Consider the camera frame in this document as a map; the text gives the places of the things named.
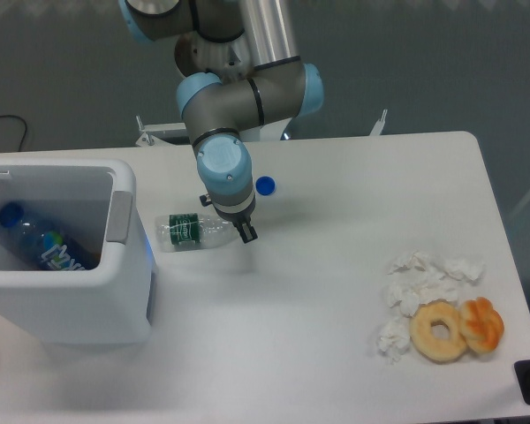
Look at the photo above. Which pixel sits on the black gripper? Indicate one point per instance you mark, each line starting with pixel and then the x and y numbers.
pixel 241 220

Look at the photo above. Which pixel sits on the clear green-label plastic bottle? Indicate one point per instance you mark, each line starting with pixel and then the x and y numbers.
pixel 193 231

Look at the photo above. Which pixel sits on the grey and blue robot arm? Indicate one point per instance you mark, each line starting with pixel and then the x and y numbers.
pixel 242 70

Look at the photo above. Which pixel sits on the blue bottle cap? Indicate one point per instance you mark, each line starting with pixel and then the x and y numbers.
pixel 265 185

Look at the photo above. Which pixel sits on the blue-label bottle in bin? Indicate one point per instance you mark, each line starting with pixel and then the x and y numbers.
pixel 43 242

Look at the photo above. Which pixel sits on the white trash bin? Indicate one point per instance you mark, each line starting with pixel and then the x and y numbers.
pixel 95 201

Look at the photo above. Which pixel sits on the crumpled white tissue upper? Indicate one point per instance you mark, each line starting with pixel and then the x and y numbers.
pixel 419 278

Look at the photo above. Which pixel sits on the crumpled white tissue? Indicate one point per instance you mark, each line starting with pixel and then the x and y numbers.
pixel 394 339
pixel 419 278

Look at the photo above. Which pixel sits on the crumpled white tissue lower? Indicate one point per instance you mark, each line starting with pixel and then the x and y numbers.
pixel 394 339

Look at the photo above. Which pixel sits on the orange glazed twisted bun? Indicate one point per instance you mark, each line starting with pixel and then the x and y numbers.
pixel 481 325

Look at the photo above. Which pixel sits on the ring donut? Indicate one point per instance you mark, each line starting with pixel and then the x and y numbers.
pixel 435 333

